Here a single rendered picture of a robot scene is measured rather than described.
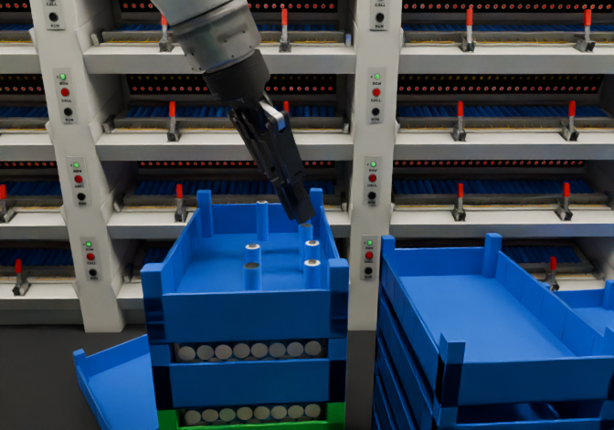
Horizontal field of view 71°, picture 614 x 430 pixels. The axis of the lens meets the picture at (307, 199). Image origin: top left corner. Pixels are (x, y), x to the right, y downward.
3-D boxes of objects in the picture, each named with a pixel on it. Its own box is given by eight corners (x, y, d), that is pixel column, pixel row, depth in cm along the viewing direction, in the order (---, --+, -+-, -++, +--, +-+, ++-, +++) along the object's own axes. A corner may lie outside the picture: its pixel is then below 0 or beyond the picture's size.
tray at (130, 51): (354, 74, 97) (360, 9, 89) (88, 74, 97) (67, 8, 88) (347, 46, 114) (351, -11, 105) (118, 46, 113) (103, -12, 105)
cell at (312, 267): (321, 319, 46) (322, 264, 44) (303, 319, 46) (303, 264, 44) (319, 309, 48) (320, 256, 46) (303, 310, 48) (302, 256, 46)
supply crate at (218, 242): (348, 337, 44) (350, 266, 41) (146, 344, 43) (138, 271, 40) (322, 233, 72) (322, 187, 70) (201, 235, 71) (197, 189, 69)
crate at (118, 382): (226, 415, 86) (224, 382, 84) (122, 474, 73) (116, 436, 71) (164, 346, 108) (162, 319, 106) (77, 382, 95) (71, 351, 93)
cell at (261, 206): (268, 241, 68) (267, 202, 66) (257, 241, 68) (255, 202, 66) (269, 236, 70) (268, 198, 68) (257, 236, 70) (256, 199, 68)
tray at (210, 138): (352, 160, 103) (356, 107, 95) (100, 161, 102) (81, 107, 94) (345, 121, 119) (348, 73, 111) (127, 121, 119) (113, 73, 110)
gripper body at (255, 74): (191, 73, 53) (224, 139, 57) (217, 73, 46) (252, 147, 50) (240, 47, 55) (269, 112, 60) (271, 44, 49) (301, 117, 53)
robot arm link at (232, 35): (185, 23, 43) (213, 79, 46) (258, -11, 46) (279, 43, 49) (160, 31, 50) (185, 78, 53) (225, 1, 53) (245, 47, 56)
